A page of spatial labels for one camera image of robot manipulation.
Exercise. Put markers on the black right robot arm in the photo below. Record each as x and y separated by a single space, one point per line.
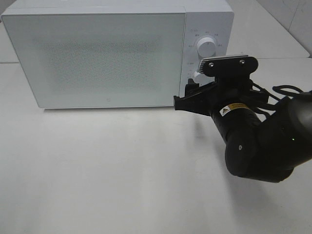
263 141

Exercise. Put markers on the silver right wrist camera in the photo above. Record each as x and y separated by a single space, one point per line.
228 66

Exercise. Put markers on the white microwave door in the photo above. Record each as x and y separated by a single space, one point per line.
91 61

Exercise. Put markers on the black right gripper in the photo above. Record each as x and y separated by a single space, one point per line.
212 97

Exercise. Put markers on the white microwave knob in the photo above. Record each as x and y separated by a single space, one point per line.
198 77
206 47

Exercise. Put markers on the white microwave oven body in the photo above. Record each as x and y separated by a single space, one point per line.
202 17

